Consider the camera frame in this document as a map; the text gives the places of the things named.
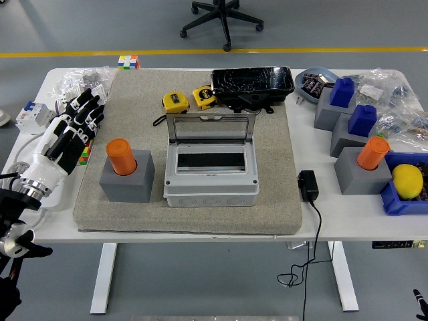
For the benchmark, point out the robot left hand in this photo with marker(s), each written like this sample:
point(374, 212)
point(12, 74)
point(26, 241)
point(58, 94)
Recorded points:
point(47, 167)

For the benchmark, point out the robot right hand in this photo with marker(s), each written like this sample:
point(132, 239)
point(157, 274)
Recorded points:
point(422, 302)

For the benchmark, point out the orange cylinder battery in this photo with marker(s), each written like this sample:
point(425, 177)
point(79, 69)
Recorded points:
point(120, 157)
point(372, 152)

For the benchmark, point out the transparent hinged box lid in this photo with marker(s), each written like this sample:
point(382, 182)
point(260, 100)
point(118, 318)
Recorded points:
point(210, 117)

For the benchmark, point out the grey plastic junction box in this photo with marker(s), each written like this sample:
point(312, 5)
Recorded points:
point(210, 187)

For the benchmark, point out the blue block battery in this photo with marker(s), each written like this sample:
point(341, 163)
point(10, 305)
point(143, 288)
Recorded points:
point(362, 120)
point(342, 92)

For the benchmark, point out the colourful puzzle cube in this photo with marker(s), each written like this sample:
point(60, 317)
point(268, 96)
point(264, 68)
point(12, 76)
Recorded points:
point(128, 62)
point(84, 158)

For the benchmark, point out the white circuit breaker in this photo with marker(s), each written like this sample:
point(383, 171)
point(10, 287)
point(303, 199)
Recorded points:
point(31, 115)

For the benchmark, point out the black table control panel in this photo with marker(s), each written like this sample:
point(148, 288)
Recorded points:
point(394, 244)

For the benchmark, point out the white table leg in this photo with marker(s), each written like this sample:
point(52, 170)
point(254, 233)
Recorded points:
point(103, 277)
point(344, 277)

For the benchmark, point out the grey block with round hole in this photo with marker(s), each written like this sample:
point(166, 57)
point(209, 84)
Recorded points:
point(133, 187)
point(357, 180)

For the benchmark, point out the clear bag of parts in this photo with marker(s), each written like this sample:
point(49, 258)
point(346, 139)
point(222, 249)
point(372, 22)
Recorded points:
point(77, 78)
point(384, 87)
point(408, 127)

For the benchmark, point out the blue plastic bin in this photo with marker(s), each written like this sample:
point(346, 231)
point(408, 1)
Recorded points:
point(393, 200)

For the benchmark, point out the yellow lemon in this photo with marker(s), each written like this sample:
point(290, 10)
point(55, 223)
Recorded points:
point(408, 182)

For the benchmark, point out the beige fabric mat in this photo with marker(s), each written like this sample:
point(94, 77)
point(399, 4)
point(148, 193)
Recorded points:
point(140, 87)

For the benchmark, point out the dark foil packet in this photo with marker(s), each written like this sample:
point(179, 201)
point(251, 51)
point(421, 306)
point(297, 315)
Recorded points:
point(308, 81)
point(425, 174)
point(317, 88)

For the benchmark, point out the yellow tape measure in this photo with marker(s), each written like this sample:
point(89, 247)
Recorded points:
point(202, 97)
point(174, 102)

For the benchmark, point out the small green object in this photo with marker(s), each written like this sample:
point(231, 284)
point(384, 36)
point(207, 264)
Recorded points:
point(381, 136)

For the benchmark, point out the grey block holder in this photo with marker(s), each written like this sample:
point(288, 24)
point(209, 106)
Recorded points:
point(326, 117)
point(339, 140)

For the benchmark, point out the black plastic tray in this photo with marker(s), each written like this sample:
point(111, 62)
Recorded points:
point(250, 80)

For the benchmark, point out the black office chair base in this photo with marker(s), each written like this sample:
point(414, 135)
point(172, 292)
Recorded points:
point(222, 20)

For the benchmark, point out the small metal clip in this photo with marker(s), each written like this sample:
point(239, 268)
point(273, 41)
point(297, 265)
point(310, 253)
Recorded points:
point(300, 100)

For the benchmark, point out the small silver metal piece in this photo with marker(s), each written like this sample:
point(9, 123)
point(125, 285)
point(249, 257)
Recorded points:
point(322, 78)

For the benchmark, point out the blue-grey shallow bowl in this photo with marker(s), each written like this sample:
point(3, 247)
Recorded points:
point(312, 71)

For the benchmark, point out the silver under-table bracket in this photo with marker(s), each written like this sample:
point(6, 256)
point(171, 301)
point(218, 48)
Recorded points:
point(297, 245)

